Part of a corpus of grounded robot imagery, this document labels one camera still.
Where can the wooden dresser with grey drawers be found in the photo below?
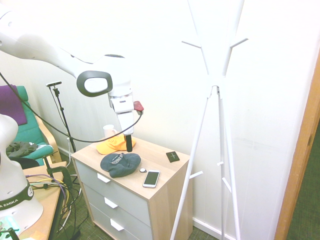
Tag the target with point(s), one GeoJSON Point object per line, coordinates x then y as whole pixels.
{"type": "Point", "coordinates": [160, 200]}

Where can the small round white tag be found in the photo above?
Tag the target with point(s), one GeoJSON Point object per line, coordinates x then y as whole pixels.
{"type": "Point", "coordinates": [143, 170]}

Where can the purple cloth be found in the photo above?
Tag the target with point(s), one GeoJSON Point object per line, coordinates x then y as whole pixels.
{"type": "Point", "coordinates": [11, 105]}

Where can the green wooden armchair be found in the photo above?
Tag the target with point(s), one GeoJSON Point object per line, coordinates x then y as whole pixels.
{"type": "Point", "coordinates": [32, 125]}

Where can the light wooden robot table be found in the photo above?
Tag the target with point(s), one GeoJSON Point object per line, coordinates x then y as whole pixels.
{"type": "Point", "coordinates": [47, 202]}

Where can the dark olive garment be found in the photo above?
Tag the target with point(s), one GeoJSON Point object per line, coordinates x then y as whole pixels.
{"type": "Point", "coordinates": [21, 148]}

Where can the dark grey baseball cap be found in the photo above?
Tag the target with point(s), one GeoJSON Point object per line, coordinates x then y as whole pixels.
{"type": "Point", "coordinates": [120, 165]}

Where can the yellow baseball cap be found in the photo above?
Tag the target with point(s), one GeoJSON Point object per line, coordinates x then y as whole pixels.
{"type": "Point", "coordinates": [110, 147]}

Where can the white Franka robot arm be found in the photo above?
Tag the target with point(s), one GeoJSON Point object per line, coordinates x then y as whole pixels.
{"type": "Point", "coordinates": [37, 50]}

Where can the white coat rack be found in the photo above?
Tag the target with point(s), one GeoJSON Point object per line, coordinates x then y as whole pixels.
{"type": "Point", "coordinates": [214, 80]}

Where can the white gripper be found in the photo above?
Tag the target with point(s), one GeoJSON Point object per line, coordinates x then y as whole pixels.
{"type": "Point", "coordinates": [123, 120]}

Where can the black camera tripod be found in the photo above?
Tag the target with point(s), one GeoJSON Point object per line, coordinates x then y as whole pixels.
{"type": "Point", "coordinates": [63, 117]}

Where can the white ceramic mug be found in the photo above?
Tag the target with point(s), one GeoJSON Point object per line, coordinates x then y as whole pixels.
{"type": "Point", "coordinates": [108, 130]}

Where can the black wallet with cross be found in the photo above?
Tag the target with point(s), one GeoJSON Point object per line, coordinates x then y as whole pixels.
{"type": "Point", "coordinates": [172, 157]}

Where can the white smartphone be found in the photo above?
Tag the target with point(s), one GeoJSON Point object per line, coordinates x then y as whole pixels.
{"type": "Point", "coordinates": [151, 178]}

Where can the black exterior camera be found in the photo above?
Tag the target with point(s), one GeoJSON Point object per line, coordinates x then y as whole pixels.
{"type": "Point", "coordinates": [53, 84]}

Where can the dark green table clamp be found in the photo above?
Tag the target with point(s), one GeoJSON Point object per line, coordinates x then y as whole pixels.
{"type": "Point", "coordinates": [63, 172]}

